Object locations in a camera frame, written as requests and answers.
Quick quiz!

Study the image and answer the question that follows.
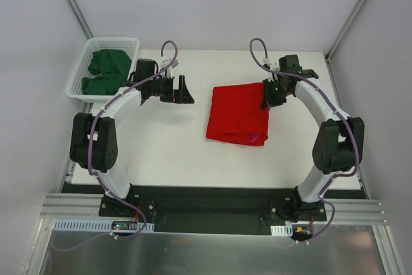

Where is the green t shirt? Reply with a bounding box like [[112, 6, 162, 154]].
[[82, 49, 132, 95]]

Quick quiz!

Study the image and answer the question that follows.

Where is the white cable duct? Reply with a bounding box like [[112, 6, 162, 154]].
[[54, 219, 155, 234], [270, 225, 293, 237]]

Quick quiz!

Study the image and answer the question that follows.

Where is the left white cable duct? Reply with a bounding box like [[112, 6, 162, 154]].
[[54, 219, 155, 234]]

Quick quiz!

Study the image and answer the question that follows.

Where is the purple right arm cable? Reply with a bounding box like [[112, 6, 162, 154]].
[[249, 37, 361, 250]]

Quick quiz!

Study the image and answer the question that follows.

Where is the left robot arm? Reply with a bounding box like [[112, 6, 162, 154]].
[[70, 59, 194, 218]]

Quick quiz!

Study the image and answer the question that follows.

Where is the right aluminium frame post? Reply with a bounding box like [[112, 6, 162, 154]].
[[325, 0, 369, 63]]

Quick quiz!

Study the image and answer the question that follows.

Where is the pink t shirt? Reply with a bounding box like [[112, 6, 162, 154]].
[[248, 134, 261, 143]]

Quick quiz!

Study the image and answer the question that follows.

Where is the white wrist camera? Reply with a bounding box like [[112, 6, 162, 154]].
[[160, 57, 179, 69], [263, 58, 279, 71]]

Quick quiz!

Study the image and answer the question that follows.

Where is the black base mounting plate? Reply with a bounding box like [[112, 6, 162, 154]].
[[62, 184, 328, 234]]

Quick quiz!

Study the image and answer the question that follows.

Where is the right white cable duct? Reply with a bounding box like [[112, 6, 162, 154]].
[[270, 225, 293, 237]]

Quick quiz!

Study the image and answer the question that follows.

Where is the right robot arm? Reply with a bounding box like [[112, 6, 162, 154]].
[[261, 55, 365, 222]]

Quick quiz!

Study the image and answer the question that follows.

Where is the red t shirt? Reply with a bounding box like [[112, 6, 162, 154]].
[[206, 82, 269, 146]]

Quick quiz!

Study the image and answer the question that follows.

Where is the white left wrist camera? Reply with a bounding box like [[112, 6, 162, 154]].
[[160, 57, 179, 69]]

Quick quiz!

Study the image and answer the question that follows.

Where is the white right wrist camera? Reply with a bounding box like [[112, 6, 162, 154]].
[[263, 58, 279, 71]]

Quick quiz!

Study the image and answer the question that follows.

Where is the aluminium front rail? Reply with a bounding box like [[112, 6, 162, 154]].
[[40, 182, 389, 225]]

